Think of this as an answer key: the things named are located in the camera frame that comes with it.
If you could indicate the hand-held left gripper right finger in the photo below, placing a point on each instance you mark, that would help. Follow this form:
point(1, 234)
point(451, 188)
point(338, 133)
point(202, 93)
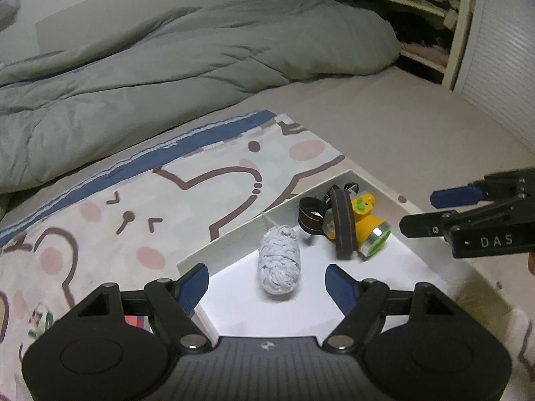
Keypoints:
point(340, 288)

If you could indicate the white slatted wardrobe door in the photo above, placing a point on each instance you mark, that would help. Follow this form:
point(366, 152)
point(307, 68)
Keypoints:
point(501, 50)

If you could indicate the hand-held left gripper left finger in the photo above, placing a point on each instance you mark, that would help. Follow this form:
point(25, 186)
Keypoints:
point(193, 286)

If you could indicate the pile of clothes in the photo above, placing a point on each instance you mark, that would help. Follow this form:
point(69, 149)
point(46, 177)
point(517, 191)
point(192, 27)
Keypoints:
point(426, 52)

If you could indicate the grey duvet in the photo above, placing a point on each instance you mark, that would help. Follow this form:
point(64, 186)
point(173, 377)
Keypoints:
point(167, 71)

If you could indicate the cream shelf unit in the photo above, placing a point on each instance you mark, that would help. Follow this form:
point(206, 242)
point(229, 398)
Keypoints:
point(457, 29)

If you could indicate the yellow headlamp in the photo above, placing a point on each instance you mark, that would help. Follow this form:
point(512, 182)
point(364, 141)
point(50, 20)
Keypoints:
point(365, 225)

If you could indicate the colourful patterned small box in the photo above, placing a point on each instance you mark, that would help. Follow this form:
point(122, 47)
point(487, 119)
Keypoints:
point(136, 322)

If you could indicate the grey white yarn ball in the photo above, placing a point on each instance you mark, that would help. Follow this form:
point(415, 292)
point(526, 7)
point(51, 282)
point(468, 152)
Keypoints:
point(279, 263)

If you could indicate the white cardboard box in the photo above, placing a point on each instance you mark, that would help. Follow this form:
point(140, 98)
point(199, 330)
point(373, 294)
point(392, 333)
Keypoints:
point(311, 275)

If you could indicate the white headboard panel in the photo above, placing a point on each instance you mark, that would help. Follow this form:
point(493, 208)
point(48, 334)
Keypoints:
point(104, 16)

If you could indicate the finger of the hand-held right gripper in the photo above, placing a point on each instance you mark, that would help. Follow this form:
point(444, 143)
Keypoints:
point(426, 223)
point(455, 197)

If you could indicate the bag of green clips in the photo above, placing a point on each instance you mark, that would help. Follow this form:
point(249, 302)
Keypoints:
point(41, 321)

